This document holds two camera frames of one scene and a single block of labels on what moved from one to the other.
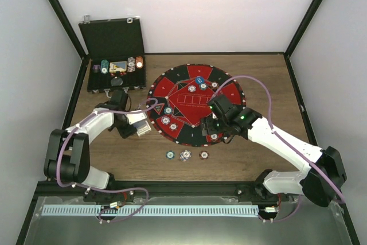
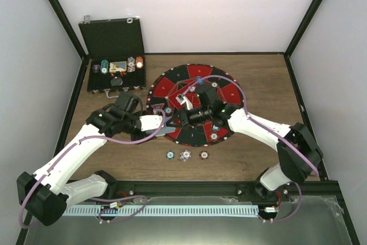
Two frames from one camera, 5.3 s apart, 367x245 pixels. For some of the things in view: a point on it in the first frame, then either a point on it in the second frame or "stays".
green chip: [168, 110] stays
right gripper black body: [207, 124] to [195, 118]
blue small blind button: [199, 80] stays
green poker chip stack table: [170, 155] stays
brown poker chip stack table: [203, 155] stays
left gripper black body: [123, 132] to [134, 137]
